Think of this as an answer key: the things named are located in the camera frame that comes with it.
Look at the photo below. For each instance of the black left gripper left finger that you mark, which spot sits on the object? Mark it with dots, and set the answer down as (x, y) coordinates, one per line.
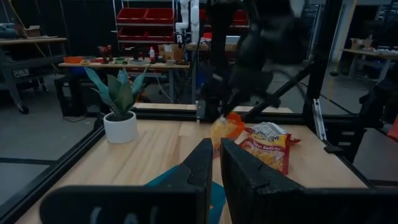
(140, 205)

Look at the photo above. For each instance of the small cardboard box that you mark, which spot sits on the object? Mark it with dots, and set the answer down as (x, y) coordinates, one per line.
(31, 31)

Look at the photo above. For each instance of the red white bottle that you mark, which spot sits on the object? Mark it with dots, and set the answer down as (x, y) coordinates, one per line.
(152, 54)

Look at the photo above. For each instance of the open cardboard box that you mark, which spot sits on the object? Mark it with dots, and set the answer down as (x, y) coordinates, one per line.
(360, 43)

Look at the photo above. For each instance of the silver metal bracket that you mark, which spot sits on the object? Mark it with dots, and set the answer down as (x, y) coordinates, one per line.
(318, 118)

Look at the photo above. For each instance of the grey rolling cart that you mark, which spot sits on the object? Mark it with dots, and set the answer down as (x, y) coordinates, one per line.
(18, 62)

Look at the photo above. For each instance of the metal shelf rack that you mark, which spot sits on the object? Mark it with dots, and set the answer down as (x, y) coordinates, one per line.
(146, 25)

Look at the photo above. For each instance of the black box under bench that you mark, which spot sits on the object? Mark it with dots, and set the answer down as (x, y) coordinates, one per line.
(70, 96)

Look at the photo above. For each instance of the red yellow Maruchan noodle pack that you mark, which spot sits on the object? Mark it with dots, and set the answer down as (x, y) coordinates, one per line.
(267, 152)

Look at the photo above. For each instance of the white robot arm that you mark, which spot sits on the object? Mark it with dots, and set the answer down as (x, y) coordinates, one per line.
(194, 18)

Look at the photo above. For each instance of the red storage bin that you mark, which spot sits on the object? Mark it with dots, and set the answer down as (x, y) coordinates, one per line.
(131, 15)
(132, 34)
(160, 34)
(159, 15)

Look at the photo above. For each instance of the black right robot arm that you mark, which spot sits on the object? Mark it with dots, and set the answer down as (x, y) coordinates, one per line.
(222, 46)

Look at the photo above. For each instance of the orange Maruchan noodle pack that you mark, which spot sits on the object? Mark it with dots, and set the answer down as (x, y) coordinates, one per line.
(225, 129)

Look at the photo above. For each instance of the red toy figure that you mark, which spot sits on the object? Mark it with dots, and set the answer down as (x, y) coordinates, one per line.
(105, 53)

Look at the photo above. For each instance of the white plant pot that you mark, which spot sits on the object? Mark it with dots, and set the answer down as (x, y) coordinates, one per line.
(120, 129)

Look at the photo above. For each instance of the small teal plastic bin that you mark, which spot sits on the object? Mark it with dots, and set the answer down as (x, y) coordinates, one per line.
(217, 199)

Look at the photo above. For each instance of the orange tray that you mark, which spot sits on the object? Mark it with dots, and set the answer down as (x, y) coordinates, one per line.
(73, 59)

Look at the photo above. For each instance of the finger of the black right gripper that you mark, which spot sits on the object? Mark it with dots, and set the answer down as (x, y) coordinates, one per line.
(233, 102)

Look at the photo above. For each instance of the green artificial plant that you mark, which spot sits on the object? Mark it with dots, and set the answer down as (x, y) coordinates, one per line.
(119, 93)

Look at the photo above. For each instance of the light wooden table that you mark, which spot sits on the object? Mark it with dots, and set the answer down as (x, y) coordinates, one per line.
(370, 54)

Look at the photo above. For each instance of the wooden workbench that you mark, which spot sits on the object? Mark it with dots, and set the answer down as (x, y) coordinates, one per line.
(124, 65)

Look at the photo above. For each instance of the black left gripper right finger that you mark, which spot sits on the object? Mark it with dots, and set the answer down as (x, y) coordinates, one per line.
(280, 205)

